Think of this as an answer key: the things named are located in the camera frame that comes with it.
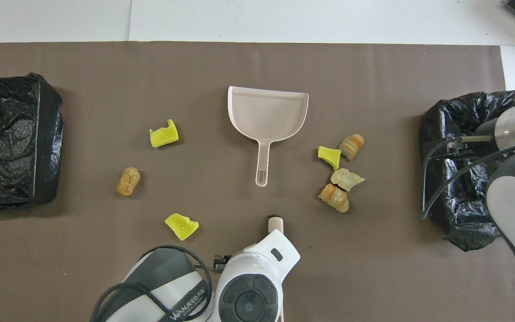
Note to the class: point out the pale pink plastic dustpan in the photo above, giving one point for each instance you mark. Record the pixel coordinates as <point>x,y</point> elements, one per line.
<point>266,116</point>

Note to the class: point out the beige hand brush black bristles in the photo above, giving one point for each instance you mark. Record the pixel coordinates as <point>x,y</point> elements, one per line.
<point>276,223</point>

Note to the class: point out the small yellow cheese wedge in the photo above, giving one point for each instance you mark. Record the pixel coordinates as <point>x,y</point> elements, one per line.
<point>329,155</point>

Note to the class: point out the golden croissant piece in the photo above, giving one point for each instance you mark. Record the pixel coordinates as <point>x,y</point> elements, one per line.
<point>351,146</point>

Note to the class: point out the notched yellow cheese chunk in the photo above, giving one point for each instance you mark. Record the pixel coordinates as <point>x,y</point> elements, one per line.
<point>164,135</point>

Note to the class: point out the rounded yellow cheese chunk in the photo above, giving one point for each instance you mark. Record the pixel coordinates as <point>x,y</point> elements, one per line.
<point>181,226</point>

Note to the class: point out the brown bread roll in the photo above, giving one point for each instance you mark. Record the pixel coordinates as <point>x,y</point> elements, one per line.
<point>128,181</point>

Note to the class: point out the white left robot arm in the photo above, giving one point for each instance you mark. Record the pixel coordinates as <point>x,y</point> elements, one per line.
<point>248,295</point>

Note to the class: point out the open bin with black bag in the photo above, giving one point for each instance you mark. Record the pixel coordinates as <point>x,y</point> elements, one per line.
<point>454,116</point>

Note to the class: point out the striped orange croissant piece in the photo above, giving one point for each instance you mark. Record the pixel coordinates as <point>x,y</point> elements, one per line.
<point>334,197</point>

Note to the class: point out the pale flaky pastry piece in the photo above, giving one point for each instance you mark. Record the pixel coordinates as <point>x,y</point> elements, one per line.
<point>346,179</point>

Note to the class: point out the brown paper table mat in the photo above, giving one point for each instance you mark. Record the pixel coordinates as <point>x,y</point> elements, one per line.
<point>239,67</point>

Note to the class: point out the box wrapped in black bag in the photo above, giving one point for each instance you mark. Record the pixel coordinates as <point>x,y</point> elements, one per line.
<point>11,134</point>

